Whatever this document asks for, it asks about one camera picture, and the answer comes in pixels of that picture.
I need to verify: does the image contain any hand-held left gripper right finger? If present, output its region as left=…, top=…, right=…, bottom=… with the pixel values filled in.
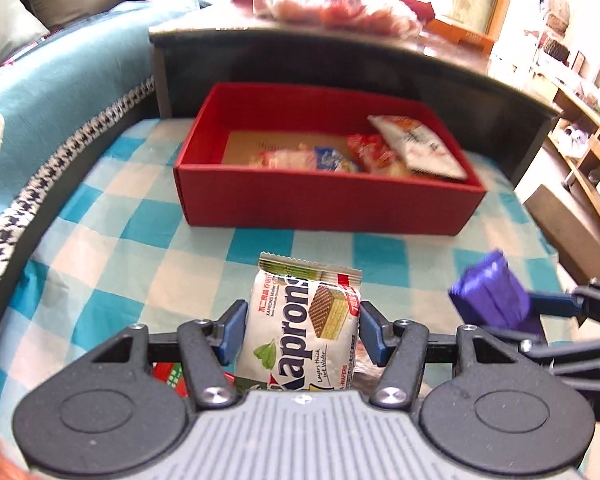
left=358, top=301, right=532, bottom=407

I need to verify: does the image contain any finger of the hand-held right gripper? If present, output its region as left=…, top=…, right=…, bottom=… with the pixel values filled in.
left=519, top=336, right=600, bottom=377
left=524, top=279, right=600, bottom=332

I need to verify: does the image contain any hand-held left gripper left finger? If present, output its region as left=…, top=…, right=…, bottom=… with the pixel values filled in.
left=74, top=300, right=249, bottom=412

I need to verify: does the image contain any purple snack packet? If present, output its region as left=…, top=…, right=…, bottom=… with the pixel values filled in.
left=447, top=249, right=541, bottom=333

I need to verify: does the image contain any white wafer packet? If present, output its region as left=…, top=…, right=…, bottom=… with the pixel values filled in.
left=234, top=252, right=363, bottom=396

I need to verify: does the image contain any red cardboard box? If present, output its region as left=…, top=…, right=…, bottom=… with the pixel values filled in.
left=173, top=81, right=488, bottom=237

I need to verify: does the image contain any blue candy packet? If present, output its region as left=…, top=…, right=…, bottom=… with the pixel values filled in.
left=312, top=146, right=361, bottom=173

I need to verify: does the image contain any red jelly snack packet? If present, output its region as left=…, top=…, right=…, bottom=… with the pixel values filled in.
left=346, top=132, right=411, bottom=177

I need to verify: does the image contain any pink blue snack packet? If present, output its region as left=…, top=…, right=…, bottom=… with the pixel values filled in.
left=249, top=147, right=318, bottom=170

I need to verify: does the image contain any white noodle snack packet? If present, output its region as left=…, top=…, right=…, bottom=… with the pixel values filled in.
left=368, top=114, right=468, bottom=182

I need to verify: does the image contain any gold packet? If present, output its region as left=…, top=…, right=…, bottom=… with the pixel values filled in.
left=221, top=130, right=351, bottom=166

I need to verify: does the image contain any red and white milk packet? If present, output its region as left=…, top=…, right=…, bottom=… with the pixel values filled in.
left=151, top=360, right=188, bottom=400

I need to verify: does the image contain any blue checkered tablecloth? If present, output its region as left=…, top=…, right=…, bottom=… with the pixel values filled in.
left=0, top=117, right=566, bottom=461

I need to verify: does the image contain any light wooden media cabinet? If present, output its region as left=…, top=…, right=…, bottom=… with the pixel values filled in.
left=530, top=50, right=600, bottom=251

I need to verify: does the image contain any white plastic bag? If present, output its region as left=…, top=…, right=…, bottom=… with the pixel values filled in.
left=550, top=120, right=588, bottom=148

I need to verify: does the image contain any orange flat box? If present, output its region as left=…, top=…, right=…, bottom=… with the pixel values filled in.
left=425, top=15, right=498, bottom=53

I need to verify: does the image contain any blue sofa with houndstooth trim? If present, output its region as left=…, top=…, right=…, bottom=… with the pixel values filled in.
left=0, top=0, right=213, bottom=391

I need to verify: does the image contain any dark red cloth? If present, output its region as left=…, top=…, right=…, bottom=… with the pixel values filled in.
left=400, top=0, right=436, bottom=23

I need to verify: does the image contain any grey green sofa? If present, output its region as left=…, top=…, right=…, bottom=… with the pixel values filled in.
left=0, top=0, right=241, bottom=76

